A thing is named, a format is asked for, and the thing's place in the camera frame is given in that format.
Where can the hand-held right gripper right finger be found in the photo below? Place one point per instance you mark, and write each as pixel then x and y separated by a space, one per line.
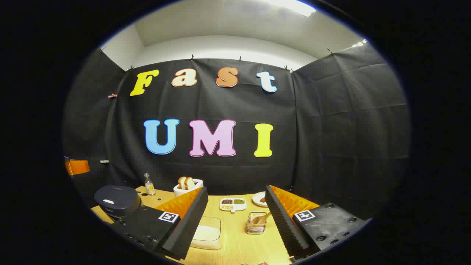
pixel 283 224

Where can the small glass bottle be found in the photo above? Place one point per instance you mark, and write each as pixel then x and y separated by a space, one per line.
pixel 149 187

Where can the bread slice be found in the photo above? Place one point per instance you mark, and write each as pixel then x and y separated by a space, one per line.
pixel 189 183
pixel 181 183

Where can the white toaster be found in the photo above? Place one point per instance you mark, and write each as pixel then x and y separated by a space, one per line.
pixel 180 191

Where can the black rice cooker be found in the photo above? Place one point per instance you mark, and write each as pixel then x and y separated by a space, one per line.
pixel 117 197

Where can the white rice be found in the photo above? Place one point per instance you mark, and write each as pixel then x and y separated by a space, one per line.
pixel 206 232

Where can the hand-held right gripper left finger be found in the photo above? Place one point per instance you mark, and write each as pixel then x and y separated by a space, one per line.
pixel 187 224

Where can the ceiling light panel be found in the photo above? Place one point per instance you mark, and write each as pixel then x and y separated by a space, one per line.
pixel 360 43
pixel 294 5

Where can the pile of green beans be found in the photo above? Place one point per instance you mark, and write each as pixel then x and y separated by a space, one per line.
pixel 238 201

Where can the white round plate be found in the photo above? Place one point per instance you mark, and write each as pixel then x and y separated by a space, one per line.
pixel 256 199

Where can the wooden spoon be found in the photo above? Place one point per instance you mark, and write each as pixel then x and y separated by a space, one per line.
pixel 259 219

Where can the pile of dark beans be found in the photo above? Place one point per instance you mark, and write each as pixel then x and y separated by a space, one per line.
pixel 227 201

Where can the white divided dish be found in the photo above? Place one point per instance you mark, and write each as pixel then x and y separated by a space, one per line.
pixel 239 207

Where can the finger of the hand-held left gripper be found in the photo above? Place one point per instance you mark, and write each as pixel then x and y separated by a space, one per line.
pixel 78 167

